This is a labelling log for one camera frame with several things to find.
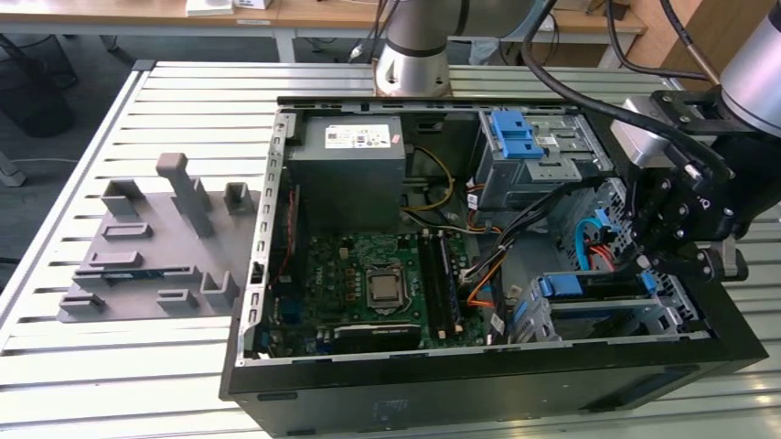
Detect hard disk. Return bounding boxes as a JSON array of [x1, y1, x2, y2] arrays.
[[510, 270, 659, 331]]

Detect metal drive cage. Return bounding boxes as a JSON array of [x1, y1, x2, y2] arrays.
[[475, 109, 615, 217]]

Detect grey parts rack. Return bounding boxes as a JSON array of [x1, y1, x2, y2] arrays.
[[56, 153, 263, 327]]

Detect wooden cabinet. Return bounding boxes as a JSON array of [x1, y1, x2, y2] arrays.
[[621, 0, 781, 129]]

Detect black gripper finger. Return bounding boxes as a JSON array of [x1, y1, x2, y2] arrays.
[[631, 176, 694, 270], [646, 238, 749, 287]]

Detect black wire bundle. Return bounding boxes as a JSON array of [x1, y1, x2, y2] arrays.
[[466, 177, 611, 294]]

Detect blue wire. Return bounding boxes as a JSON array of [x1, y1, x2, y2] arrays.
[[571, 209, 618, 275]]

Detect grey power supply unit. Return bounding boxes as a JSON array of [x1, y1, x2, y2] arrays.
[[286, 113, 408, 235]]

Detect grey table foot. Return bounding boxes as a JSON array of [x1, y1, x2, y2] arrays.
[[0, 150, 29, 188]]

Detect silver CPU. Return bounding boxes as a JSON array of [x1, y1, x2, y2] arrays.
[[368, 273, 403, 306]]

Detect blue plastic latch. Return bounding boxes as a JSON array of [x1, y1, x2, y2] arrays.
[[490, 111, 546, 160]]

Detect black PC case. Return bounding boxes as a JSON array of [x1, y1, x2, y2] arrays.
[[219, 95, 769, 438]]

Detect black bin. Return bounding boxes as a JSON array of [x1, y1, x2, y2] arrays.
[[0, 34, 80, 138]]

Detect orange wire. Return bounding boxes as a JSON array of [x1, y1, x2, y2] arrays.
[[466, 262, 495, 308]]

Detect green motherboard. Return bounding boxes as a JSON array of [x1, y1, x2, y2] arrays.
[[271, 230, 490, 359]]

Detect wooden desk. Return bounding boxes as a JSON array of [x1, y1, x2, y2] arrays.
[[0, 0, 647, 65]]

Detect thick black cable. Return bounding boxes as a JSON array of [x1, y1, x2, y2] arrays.
[[521, 0, 737, 182]]

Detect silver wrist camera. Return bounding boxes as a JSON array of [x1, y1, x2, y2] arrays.
[[609, 98, 682, 166]]

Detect metal disk bay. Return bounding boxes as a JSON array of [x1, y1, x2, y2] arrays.
[[508, 268, 713, 344]]

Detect yellow wire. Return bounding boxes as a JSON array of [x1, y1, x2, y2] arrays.
[[399, 145, 458, 214]]

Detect black RAM slot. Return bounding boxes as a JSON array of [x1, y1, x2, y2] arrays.
[[435, 230, 463, 337], [420, 231, 447, 339]]

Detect black graphics card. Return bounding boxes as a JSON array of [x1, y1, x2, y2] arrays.
[[331, 322, 423, 354]]

